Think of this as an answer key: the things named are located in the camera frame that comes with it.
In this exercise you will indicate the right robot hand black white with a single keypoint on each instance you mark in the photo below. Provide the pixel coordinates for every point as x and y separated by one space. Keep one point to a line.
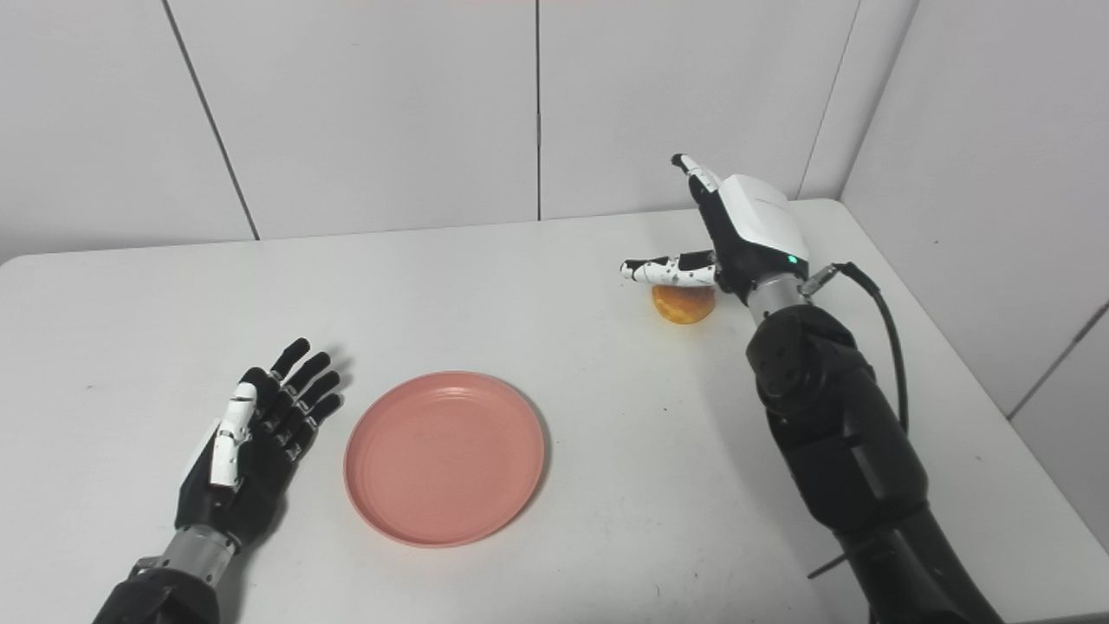
745 238

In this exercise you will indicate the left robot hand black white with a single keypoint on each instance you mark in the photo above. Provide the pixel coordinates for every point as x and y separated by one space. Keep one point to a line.
251 451

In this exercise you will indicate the orange cream puff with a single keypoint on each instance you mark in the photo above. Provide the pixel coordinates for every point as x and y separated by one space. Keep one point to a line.
683 304

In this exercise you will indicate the pink round plate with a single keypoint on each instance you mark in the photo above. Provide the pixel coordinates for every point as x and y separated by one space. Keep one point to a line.
444 458

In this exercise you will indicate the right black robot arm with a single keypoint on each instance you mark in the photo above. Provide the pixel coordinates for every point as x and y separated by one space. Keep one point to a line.
845 451

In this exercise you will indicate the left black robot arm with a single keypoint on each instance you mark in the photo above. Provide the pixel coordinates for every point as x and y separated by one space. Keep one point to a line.
169 585

